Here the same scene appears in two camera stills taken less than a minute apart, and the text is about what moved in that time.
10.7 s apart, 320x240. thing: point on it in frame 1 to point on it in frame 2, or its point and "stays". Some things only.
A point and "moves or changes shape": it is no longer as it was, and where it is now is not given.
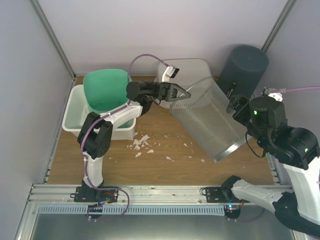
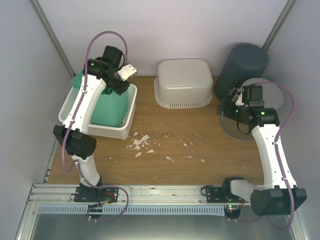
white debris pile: (137, 142) stays
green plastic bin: (106, 89) moves or changes shape
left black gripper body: (161, 94) to (119, 89)
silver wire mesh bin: (205, 114) moves or changes shape
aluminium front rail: (136, 194) stays
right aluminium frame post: (281, 20) stays
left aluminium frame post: (52, 37) stays
